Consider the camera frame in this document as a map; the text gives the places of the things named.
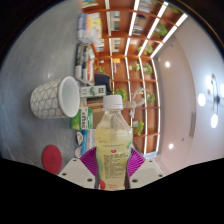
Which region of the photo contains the tall green and white carton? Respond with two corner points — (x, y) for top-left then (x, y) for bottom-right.
(79, 84), (108, 99)

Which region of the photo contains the ceiling lamp with round bulbs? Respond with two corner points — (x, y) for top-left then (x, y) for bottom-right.
(197, 73), (224, 129)

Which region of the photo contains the low stack of magazines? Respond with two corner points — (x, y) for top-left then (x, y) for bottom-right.
(74, 43), (96, 83)

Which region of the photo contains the dark chair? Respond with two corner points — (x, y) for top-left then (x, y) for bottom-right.
(94, 73), (114, 104)

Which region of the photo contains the green and white box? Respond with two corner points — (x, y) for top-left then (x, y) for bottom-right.
(70, 106), (94, 131)

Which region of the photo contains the beige chair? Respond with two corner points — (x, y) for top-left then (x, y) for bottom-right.
(92, 106), (106, 129)

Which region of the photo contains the ceiling air vent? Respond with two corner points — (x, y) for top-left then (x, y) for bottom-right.
(189, 112), (197, 138)

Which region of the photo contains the wooden artist mannequin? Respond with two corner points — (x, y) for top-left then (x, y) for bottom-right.
(114, 87), (152, 112)

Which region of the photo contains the flat round red coaster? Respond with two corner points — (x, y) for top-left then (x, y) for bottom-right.
(41, 144), (63, 175)

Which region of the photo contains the white cup with triangle pattern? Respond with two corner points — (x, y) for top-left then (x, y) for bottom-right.
(29, 75), (81, 120)

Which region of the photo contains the wooden shelf unit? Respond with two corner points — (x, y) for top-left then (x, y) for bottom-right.
(78, 0), (189, 159)

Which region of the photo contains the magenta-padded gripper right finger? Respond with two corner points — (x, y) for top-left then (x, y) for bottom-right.
(127, 147), (166, 190)

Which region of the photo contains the clear bottle with yellow drink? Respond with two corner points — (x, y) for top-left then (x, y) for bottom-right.
(94, 94), (134, 191)

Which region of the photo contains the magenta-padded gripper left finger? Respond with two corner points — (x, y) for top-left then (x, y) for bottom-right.
(57, 146), (99, 190)

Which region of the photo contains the small white packet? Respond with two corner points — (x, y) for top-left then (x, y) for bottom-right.
(75, 131), (84, 146)
(74, 146), (83, 159)

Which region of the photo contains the flat blue box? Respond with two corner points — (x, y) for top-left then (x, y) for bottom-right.
(81, 129), (97, 156)

